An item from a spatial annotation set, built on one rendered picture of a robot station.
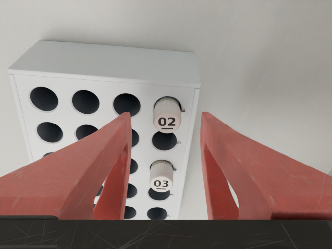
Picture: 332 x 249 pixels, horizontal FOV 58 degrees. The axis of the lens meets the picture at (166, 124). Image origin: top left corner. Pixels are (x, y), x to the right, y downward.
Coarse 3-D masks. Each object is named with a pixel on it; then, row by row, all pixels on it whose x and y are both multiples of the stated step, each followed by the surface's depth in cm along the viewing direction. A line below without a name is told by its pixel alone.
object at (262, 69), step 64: (0, 0) 15; (64, 0) 15; (128, 0) 15; (192, 0) 15; (256, 0) 15; (320, 0) 15; (0, 64) 17; (256, 64) 17; (320, 64) 17; (0, 128) 19; (256, 128) 19; (320, 128) 19; (192, 192) 22
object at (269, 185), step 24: (216, 120) 11; (216, 144) 9; (240, 144) 8; (216, 168) 12; (240, 168) 7; (264, 168) 7; (288, 168) 7; (312, 168) 7; (216, 192) 11; (240, 192) 7; (264, 192) 6; (288, 192) 6; (312, 192) 6; (216, 216) 11; (240, 216) 7; (264, 216) 6; (288, 216) 5; (312, 216) 5
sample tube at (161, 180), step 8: (160, 160) 16; (152, 168) 16; (160, 168) 15; (168, 168) 15; (152, 176) 15; (160, 176) 15; (168, 176) 15; (152, 184) 15; (160, 184) 15; (168, 184) 15
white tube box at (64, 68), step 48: (48, 48) 15; (96, 48) 16; (144, 48) 16; (48, 96) 15; (96, 96) 16; (144, 96) 14; (192, 96) 14; (48, 144) 15; (144, 144) 15; (144, 192) 17
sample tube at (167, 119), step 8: (168, 96) 14; (160, 104) 13; (168, 104) 13; (176, 104) 14; (160, 112) 13; (168, 112) 13; (176, 112) 13; (160, 120) 13; (168, 120) 13; (176, 120) 13; (160, 128) 13; (168, 128) 13; (176, 128) 13
